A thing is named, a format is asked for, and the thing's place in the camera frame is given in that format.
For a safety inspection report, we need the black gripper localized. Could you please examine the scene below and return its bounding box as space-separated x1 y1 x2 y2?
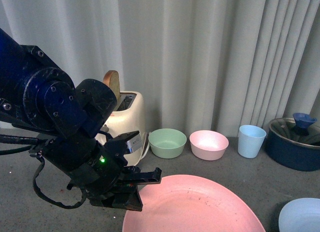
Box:
29 131 162 212

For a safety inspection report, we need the pink plate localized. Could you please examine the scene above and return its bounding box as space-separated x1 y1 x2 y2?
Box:
122 174 265 232

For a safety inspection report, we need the light blue plate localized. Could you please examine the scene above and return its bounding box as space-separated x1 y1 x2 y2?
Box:
278 198 320 232

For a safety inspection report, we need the green bowl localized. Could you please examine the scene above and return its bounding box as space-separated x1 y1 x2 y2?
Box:
148 128 187 159

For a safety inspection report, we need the cream two-slot toaster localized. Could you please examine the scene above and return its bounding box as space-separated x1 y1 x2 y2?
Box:
101 91 147 167

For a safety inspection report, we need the pink bowl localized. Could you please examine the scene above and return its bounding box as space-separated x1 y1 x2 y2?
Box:
189 130 229 161

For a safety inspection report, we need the brown toast slice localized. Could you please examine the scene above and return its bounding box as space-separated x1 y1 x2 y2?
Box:
102 70 120 100

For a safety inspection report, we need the light blue cup right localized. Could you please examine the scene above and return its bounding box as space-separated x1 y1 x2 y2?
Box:
238 125 267 159

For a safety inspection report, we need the grey curtain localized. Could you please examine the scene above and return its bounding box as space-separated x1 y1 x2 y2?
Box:
0 0 320 137

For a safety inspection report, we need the dark blue pot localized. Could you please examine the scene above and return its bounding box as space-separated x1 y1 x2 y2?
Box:
265 129 320 172

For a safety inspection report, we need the glass lid blue knob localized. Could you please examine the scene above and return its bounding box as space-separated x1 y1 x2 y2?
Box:
269 112 320 147

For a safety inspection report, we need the white toaster cable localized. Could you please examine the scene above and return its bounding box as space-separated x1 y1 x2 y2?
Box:
138 131 151 163

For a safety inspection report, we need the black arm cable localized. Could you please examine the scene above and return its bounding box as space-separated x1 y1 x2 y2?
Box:
0 134 87 210

